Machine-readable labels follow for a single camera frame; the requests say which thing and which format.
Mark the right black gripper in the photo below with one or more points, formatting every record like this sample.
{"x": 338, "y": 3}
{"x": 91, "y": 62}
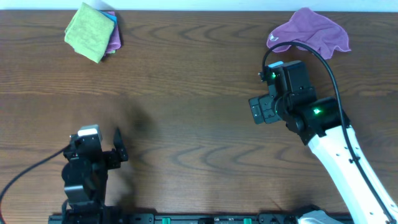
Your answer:
{"x": 265, "y": 102}

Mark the purple crumpled cloth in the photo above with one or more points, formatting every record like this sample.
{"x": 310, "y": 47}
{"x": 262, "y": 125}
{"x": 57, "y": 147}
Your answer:
{"x": 314, "y": 30}

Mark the purple folded cloth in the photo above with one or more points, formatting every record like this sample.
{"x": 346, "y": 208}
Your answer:
{"x": 115, "y": 40}

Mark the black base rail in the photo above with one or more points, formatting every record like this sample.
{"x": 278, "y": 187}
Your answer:
{"x": 205, "y": 218}

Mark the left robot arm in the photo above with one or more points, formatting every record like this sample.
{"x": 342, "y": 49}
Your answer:
{"x": 86, "y": 174}

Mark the green microfiber cloth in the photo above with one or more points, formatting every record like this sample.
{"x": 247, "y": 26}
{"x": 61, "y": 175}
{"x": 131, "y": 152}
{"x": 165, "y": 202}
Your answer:
{"x": 89, "y": 32}

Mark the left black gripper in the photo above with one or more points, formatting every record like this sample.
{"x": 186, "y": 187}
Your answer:
{"x": 115, "y": 158}

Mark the blue folded cloth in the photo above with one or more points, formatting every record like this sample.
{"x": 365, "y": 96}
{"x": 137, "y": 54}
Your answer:
{"x": 110, "y": 15}

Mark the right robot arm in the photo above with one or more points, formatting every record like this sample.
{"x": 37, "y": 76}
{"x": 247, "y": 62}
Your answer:
{"x": 329, "y": 135}

